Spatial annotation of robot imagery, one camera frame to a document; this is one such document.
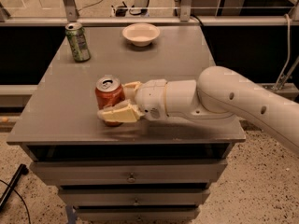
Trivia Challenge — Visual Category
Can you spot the black rod on floor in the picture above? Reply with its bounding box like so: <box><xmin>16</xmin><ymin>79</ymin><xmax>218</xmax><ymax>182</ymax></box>
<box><xmin>0</xmin><ymin>164</ymin><xmax>29</xmax><ymax>211</ymax></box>

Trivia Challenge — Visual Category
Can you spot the power strip with plugs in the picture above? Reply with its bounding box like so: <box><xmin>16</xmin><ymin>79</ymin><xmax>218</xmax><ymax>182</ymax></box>
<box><xmin>111</xmin><ymin>3</ymin><xmax>150</xmax><ymax>17</ymax></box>

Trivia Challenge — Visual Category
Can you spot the white cable at right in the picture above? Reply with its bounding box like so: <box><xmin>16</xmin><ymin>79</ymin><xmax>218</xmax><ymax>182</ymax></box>
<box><xmin>274</xmin><ymin>13</ymin><xmax>292</xmax><ymax>91</ymax></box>

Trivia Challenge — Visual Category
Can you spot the middle grey drawer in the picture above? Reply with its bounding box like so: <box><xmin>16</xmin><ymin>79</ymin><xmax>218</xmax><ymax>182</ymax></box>
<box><xmin>59</xmin><ymin>189</ymin><xmax>210</xmax><ymax>206</ymax></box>

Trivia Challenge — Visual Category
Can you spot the grey drawer cabinet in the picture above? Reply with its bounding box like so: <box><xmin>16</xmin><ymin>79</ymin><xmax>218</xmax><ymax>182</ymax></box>
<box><xmin>7</xmin><ymin>26</ymin><xmax>245</xmax><ymax>210</ymax></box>

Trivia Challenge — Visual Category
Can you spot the bottom grey drawer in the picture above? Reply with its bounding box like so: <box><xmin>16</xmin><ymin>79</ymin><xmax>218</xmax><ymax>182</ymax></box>
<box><xmin>76</xmin><ymin>207</ymin><xmax>199</xmax><ymax>221</ymax></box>

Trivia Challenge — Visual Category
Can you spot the green soda can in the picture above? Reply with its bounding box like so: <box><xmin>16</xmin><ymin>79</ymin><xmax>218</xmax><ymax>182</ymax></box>
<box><xmin>65</xmin><ymin>22</ymin><xmax>91</xmax><ymax>63</ymax></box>

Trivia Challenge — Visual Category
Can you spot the white bowl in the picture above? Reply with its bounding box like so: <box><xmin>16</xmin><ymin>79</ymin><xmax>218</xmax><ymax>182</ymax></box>
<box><xmin>122</xmin><ymin>23</ymin><xmax>160</xmax><ymax>47</ymax></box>

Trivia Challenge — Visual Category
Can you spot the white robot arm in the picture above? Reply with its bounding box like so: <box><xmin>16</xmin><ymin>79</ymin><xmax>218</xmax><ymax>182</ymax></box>
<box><xmin>97</xmin><ymin>66</ymin><xmax>299</xmax><ymax>153</ymax></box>

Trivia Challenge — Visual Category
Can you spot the red coke can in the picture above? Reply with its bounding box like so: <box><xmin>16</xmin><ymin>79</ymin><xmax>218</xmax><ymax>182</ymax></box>
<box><xmin>94</xmin><ymin>75</ymin><xmax>126</xmax><ymax>128</ymax></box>

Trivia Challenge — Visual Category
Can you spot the top grey drawer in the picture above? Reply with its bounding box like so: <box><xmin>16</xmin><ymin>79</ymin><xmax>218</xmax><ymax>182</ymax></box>
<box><xmin>30</xmin><ymin>160</ymin><xmax>227</xmax><ymax>186</ymax></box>

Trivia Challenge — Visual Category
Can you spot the black floor cable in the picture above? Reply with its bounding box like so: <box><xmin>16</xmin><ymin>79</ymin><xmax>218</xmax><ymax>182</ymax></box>
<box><xmin>0</xmin><ymin>179</ymin><xmax>32</xmax><ymax>224</ymax></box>

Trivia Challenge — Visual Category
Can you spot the grey drawer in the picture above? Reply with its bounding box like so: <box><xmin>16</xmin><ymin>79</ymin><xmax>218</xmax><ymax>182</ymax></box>
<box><xmin>76</xmin><ymin>207</ymin><xmax>199</xmax><ymax>221</ymax></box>
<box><xmin>59</xmin><ymin>189</ymin><xmax>210</xmax><ymax>206</ymax></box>
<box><xmin>30</xmin><ymin>160</ymin><xmax>227</xmax><ymax>186</ymax></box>

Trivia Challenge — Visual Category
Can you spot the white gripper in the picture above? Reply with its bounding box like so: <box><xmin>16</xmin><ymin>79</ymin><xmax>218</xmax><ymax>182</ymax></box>
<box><xmin>97</xmin><ymin>79</ymin><xmax>167</xmax><ymax>123</ymax></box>

